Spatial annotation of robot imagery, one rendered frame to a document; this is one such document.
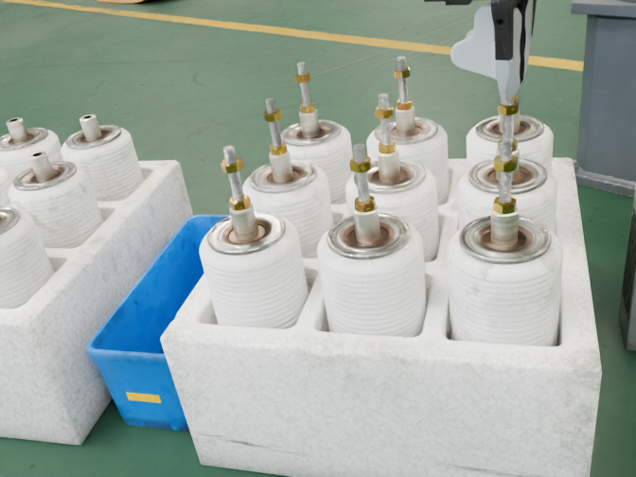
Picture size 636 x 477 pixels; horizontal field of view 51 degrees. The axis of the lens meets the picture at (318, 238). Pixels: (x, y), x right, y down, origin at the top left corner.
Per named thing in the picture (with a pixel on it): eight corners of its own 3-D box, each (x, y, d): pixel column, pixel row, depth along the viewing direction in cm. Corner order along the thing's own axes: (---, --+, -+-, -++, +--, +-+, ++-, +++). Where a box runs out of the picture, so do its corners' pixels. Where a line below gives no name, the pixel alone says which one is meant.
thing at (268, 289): (219, 372, 74) (181, 234, 65) (291, 334, 78) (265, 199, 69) (260, 421, 67) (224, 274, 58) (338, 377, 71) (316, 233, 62)
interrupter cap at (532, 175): (563, 175, 65) (563, 169, 65) (514, 205, 62) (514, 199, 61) (501, 156, 71) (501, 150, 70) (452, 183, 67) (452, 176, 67)
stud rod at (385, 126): (381, 166, 69) (376, 96, 65) (387, 162, 69) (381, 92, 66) (389, 167, 68) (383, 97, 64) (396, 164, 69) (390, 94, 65)
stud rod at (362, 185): (372, 225, 59) (363, 148, 55) (361, 226, 59) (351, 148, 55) (373, 220, 60) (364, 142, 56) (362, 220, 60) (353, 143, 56)
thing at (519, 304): (432, 393, 67) (423, 242, 58) (496, 348, 72) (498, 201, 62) (507, 448, 60) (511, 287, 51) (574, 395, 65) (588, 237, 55)
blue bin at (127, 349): (206, 281, 103) (189, 214, 97) (273, 283, 100) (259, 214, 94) (111, 429, 79) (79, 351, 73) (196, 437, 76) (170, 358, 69)
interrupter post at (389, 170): (375, 183, 69) (372, 154, 68) (384, 173, 71) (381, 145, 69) (396, 185, 68) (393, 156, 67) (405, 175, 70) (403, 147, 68)
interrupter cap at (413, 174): (341, 191, 69) (341, 185, 68) (373, 160, 74) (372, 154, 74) (409, 201, 65) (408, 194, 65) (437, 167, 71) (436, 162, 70)
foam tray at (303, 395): (298, 264, 104) (280, 159, 94) (564, 273, 93) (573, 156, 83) (200, 466, 72) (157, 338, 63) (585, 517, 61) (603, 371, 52)
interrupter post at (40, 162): (44, 174, 83) (34, 150, 82) (60, 174, 83) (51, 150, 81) (32, 183, 81) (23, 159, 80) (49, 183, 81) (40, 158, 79)
